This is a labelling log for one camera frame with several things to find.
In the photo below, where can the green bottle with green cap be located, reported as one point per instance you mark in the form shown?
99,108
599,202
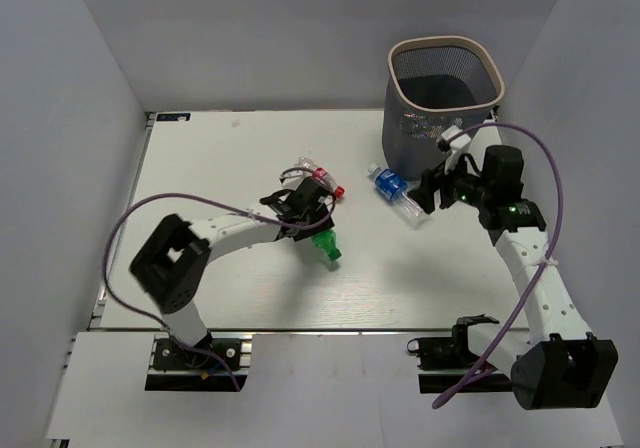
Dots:
326,243

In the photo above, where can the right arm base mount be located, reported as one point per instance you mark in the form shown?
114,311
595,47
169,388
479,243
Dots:
439,355

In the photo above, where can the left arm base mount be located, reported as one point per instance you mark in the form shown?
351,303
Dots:
171,368

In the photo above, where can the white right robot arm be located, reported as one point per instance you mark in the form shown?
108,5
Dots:
563,364

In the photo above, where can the clear bottle blue label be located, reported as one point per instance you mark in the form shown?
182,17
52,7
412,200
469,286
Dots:
395,190

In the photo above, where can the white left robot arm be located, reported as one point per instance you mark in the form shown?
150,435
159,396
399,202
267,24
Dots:
171,263

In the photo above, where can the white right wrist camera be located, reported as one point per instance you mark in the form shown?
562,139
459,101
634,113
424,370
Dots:
454,143

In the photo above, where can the dark mesh waste bin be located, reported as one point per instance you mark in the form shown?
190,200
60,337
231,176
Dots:
434,83

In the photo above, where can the clear bottle red label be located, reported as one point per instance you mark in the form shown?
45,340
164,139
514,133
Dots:
320,173

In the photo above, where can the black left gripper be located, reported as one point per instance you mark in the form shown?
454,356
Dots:
311,231

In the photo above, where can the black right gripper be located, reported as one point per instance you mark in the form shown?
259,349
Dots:
431,181

